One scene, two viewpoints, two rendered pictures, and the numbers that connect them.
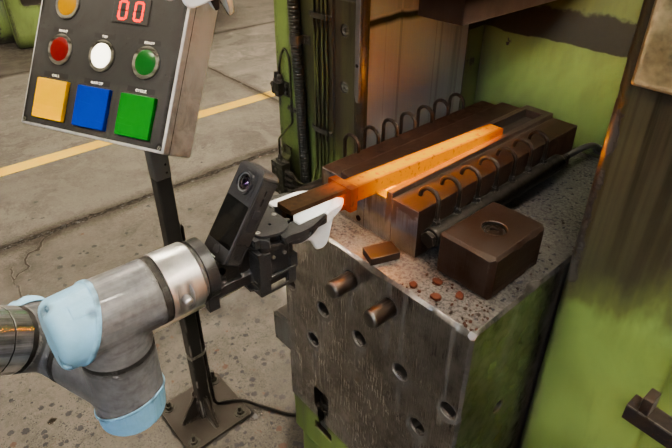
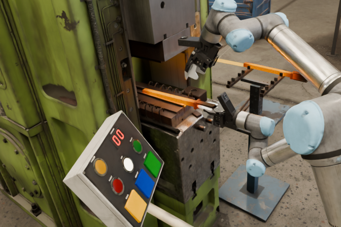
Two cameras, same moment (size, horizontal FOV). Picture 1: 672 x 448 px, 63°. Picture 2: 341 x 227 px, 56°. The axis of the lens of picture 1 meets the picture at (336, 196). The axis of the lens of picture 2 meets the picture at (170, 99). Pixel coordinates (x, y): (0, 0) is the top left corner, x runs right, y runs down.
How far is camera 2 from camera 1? 163 cm
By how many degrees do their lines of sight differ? 81
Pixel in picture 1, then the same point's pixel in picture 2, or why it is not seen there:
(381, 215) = (187, 110)
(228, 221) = (230, 106)
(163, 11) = (123, 125)
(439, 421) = (217, 130)
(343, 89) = (131, 110)
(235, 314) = not seen: outside the picture
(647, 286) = (199, 80)
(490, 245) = (201, 90)
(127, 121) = (154, 167)
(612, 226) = not seen: hidden behind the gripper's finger
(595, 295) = not seen: hidden behind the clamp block
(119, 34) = (123, 149)
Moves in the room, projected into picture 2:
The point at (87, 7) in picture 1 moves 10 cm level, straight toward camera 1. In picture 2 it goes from (106, 157) to (134, 144)
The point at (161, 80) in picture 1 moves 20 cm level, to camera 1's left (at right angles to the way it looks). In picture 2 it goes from (144, 144) to (151, 181)
